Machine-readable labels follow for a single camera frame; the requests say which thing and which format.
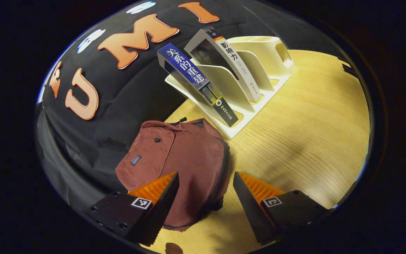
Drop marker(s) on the grey and white book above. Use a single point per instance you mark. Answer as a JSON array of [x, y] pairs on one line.
[[231, 56]]

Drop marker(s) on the blue book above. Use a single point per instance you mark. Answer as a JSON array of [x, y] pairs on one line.
[[185, 67]]

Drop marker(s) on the white bookshelf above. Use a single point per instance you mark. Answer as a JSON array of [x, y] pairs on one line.
[[266, 51]]

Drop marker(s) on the maroon schoolbag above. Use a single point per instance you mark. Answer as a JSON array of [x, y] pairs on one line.
[[189, 158]]

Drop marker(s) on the black backdrop cloth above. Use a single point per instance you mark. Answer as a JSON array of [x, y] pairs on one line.
[[118, 91]]

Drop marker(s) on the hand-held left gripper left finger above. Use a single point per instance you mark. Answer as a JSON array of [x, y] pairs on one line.
[[159, 218]]

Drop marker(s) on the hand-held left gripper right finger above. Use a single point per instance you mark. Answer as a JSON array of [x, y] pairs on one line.
[[250, 215]]

